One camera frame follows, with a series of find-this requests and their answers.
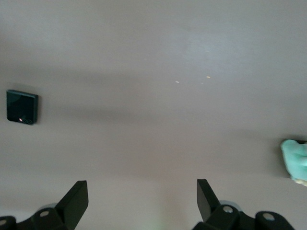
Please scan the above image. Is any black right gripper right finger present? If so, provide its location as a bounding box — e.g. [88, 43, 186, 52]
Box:
[193, 178, 243, 230]

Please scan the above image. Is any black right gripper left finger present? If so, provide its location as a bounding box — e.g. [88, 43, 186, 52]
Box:
[30, 180, 89, 230]

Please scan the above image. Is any black flip phone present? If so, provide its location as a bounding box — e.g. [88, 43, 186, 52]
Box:
[6, 89, 39, 125]

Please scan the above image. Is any green dinosaur plush toy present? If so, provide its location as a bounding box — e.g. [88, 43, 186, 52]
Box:
[280, 139, 307, 187]

